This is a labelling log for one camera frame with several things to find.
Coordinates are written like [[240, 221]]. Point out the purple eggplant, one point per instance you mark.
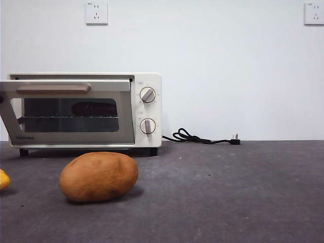
[[91, 109]]

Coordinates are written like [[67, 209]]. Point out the oven timer knob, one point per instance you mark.
[[147, 126]]

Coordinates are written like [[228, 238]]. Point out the oven temperature knob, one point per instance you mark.
[[147, 95]]

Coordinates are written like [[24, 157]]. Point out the cream Toshiba toaster oven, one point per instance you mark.
[[154, 78]]

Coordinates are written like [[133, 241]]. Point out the brown potato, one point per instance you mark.
[[98, 177]]

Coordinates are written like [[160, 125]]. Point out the yellow fruit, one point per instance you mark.
[[3, 180]]

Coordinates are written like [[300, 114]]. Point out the white wall socket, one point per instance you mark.
[[315, 14], [97, 14]]

